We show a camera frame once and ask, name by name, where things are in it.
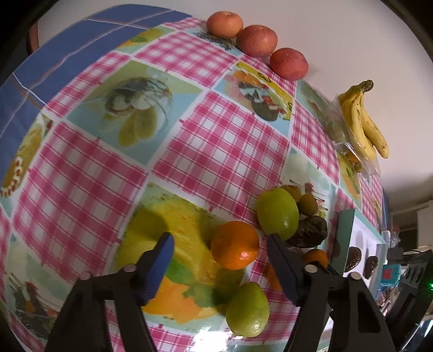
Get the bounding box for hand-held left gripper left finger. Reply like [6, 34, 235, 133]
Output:
[45, 232, 175, 352]

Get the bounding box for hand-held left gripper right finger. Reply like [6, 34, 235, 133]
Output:
[266, 233, 396, 352]

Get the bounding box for small blue box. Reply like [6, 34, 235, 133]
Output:
[380, 264, 400, 290]

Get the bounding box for small orange mandarin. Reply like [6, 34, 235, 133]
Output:
[302, 249, 329, 269]

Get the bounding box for dark wrinkled avocado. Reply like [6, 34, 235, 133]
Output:
[287, 216, 328, 248]

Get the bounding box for dark brown fruit piece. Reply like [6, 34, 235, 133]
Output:
[344, 246, 362, 272]
[363, 256, 379, 280]

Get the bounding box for large green citrus fruit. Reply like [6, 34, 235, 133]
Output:
[225, 282, 270, 338]
[255, 188, 300, 241]

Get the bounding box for small yellowish green fruit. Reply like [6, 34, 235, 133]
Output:
[281, 184, 303, 203]

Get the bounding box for teal and white tray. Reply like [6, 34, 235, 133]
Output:
[333, 209, 387, 305]

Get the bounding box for pink checked printed tablecloth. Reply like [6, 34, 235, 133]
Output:
[0, 17, 389, 352]

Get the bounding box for clear plastic package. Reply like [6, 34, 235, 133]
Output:
[326, 95, 381, 177]

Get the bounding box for bunch of yellow bananas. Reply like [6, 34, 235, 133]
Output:
[338, 80, 389, 163]

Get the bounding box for red apple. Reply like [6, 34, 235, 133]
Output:
[236, 25, 278, 57]
[270, 48, 309, 81]
[206, 11, 244, 38]

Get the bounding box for blue striped cloth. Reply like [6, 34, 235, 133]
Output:
[0, 7, 193, 183]

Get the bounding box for reddish wooden chair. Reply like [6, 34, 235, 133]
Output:
[29, 14, 42, 55]

